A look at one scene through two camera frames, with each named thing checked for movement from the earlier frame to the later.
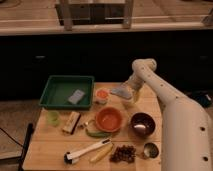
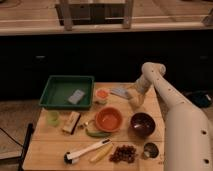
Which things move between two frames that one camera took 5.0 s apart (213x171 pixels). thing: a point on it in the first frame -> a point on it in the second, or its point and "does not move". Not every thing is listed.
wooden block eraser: (72, 122) does not move
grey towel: (122, 92) does not move
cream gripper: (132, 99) -> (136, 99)
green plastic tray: (59, 89) does not move
